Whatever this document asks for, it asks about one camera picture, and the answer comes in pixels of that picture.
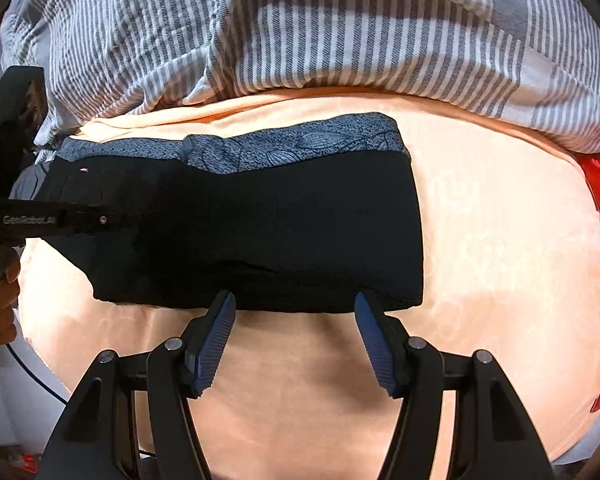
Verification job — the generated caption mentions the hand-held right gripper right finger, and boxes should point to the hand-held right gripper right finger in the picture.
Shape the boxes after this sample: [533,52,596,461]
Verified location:
[354,291,553,480]

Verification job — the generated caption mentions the peach fleece blanket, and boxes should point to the peach fleece blanket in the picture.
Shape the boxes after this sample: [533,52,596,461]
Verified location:
[17,87,600,480]

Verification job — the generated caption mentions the black pants floral side stripes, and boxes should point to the black pants floral side stripes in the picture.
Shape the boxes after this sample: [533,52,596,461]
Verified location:
[35,111,426,313]

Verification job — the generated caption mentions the black cable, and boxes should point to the black cable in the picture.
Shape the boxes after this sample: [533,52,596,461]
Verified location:
[0,345,71,406]

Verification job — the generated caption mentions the person's left hand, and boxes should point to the person's left hand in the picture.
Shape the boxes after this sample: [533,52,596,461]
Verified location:
[0,249,22,347]

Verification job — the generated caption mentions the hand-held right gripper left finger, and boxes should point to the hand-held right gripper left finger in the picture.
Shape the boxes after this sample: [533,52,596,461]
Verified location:
[39,290,238,480]

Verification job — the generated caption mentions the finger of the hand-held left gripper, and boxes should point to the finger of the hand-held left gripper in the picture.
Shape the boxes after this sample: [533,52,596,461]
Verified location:
[66,203,146,238]
[0,66,48,153]

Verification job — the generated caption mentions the grey white striped duvet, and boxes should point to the grey white striped duvet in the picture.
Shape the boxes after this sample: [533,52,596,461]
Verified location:
[0,0,600,156]

